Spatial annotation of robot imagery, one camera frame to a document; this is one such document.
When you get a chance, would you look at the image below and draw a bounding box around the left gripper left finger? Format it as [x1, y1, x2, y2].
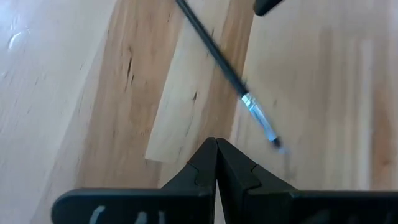
[51, 138, 217, 224]

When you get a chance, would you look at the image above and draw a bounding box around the thin black makeup brush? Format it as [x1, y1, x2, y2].
[175, 0, 289, 156]

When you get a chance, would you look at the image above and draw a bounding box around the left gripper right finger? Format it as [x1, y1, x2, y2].
[217, 138, 398, 224]

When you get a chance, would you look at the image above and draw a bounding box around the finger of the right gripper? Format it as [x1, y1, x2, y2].
[252, 0, 284, 17]

